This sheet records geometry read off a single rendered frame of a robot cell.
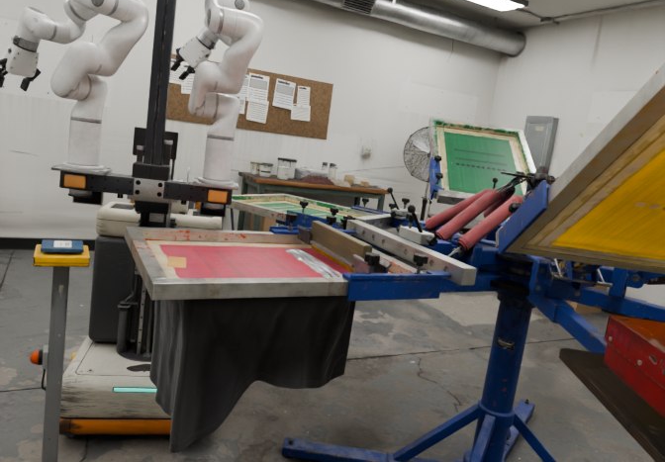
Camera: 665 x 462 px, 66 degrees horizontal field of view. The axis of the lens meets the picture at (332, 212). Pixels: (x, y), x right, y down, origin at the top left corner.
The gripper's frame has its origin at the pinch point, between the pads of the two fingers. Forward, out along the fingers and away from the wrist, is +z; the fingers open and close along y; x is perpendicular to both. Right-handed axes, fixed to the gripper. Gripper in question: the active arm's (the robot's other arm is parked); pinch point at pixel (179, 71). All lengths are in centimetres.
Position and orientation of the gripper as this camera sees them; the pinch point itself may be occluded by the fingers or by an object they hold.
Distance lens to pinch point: 224.2
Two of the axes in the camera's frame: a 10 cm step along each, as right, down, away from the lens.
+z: -6.9, 6.9, 2.1
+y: -6.8, -7.2, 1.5
